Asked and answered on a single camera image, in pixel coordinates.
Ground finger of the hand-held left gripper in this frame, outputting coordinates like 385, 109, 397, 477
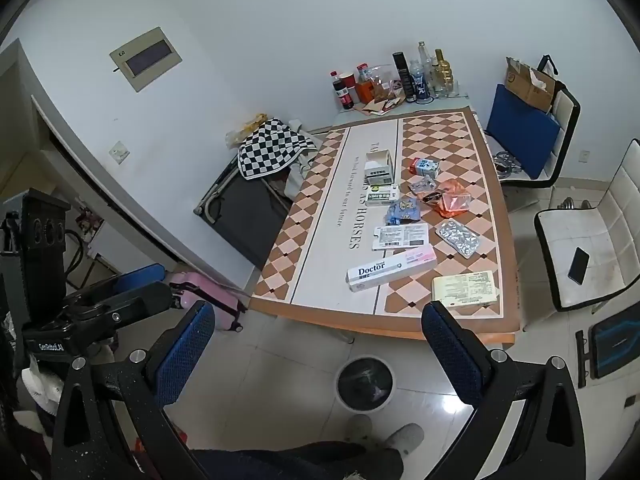
60, 281, 175, 343
64, 263, 167, 311

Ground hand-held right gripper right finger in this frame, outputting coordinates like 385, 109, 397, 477
421, 301, 588, 480

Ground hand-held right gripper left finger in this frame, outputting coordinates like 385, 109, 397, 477
52, 300, 216, 480

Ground white round trash bin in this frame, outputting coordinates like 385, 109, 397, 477
335, 356, 397, 413

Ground long white pink toothpaste box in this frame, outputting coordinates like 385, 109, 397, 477
346, 246, 437, 293

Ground white barcode medicine box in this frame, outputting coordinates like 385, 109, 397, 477
372, 223, 430, 252

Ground orange plastic wrapper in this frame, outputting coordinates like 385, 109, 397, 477
432, 178, 472, 219

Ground small milk carton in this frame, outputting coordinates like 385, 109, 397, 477
409, 156, 441, 178

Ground pink suitcase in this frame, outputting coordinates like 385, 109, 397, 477
167, 271, 247, 332

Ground cream yellow flat box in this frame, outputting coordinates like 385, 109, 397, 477
431, 270, 501, 311

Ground grey fluffy slipper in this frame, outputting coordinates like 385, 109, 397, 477
382, 422, 426, 456
345, 414, 375, 443

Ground silver blister pack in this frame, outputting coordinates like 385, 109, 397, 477
435, 217, 481, 260

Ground blue snack packet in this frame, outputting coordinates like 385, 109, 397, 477
384, 197, 421, 226

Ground table with checkered pattern top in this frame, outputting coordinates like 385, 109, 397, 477
248, 105, 523, 346

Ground black smartphone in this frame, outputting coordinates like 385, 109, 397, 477
567, 246, 591, 285

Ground person's dark fleece pants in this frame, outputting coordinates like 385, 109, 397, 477
190, 440, 403, 480

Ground black blue exercise board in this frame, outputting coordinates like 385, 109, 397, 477
575, 305, 640, 388

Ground green white medicine box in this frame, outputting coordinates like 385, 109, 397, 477
365, 183, 401, 207

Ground black white checkered cloth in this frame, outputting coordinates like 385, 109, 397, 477
237, 117, 317, 181

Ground yellow plastic bag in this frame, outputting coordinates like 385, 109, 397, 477
227, 114, 271, 148

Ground black white chair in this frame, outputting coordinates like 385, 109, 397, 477
534, 139, 640, 313
484, 85, 582, 196

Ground grey white garment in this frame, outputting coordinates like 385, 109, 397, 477
284, 120, 321, 201

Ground open white carton box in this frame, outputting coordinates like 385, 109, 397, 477
363, 147, 394, 184

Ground metal rings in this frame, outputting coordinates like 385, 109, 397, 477
492, 152, 521, 178

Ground blue seat cushion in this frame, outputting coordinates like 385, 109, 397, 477
486, 84, 562, 181

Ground brown cardboard scraps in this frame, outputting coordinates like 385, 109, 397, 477
360, 95, 406, 116

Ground black white printed bottle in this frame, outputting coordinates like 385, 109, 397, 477
407, 60, 431, 103

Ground cola bottle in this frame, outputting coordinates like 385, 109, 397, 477
330, 71, 355, 111

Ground open cardboard box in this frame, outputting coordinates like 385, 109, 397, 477
505, 56, 557, 113

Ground gold glass bottle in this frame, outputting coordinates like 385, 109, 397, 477
431, 49, 458, 96

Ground tall black can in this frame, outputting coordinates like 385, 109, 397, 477
391, 51, 412, 101

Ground clear glass bottle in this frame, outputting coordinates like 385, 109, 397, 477
417, 41, 433, 91

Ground beige wall electrical panel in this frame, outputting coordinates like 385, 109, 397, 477
109, 26, 182, 93

